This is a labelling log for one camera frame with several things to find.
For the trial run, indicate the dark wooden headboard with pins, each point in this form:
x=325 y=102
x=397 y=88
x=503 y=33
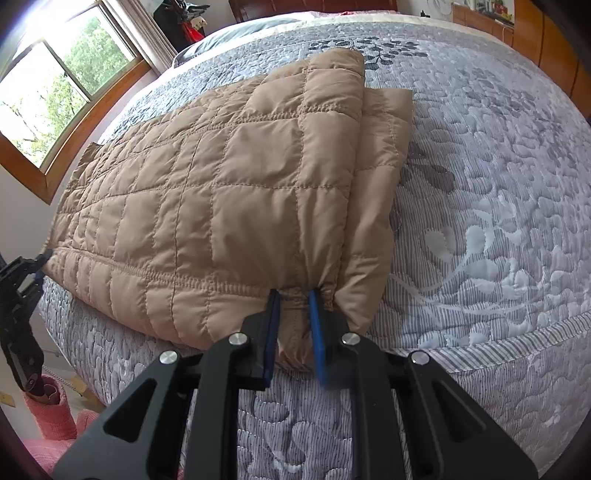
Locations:
x=245 y=10

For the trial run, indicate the pink sleeved left forearm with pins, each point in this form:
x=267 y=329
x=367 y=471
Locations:
x=58 y=429

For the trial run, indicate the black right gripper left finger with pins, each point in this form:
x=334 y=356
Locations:
x=179 y=417

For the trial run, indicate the grey floral quilted bedspread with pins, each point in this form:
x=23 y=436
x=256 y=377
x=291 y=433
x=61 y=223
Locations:
x=491 y=267

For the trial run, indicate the white pleated curtain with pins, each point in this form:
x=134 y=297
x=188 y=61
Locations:
x=138 y=23

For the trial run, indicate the beige quilted jacket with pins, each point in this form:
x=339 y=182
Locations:
x=180 y=227

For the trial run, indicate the grey blue pillow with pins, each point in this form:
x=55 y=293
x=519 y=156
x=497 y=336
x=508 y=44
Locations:
x=230 y=33

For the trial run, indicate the orange wooden cabinet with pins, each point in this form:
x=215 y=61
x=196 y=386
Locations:
x=537 y=37

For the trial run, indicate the wooden framed side window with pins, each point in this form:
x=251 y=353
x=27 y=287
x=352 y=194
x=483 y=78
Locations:
x=64 y=65

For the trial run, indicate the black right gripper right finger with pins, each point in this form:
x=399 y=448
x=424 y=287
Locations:
x=410 y=418

